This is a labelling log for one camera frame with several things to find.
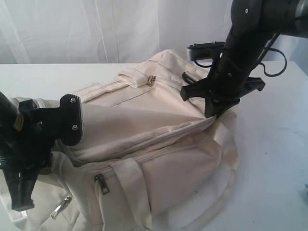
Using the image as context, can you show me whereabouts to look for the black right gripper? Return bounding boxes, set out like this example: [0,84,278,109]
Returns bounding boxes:
[180,51,265,118]

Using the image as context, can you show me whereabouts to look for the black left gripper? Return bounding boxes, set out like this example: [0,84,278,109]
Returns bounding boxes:
[0,100,60,211]

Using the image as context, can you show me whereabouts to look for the cream duffel bag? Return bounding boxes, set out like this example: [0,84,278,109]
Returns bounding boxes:
[0,50,238,231]

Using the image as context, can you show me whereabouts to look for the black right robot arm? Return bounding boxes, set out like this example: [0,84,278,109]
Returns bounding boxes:
[180,0,308,118]

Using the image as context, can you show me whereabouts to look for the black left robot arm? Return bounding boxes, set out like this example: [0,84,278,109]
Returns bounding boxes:
[0,94,80,212]

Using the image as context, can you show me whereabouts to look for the white backdrop curtain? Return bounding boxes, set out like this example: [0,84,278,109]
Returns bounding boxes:
[0,0,308,65]

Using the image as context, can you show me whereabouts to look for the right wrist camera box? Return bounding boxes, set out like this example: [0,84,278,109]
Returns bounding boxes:
[186,41,225,68]

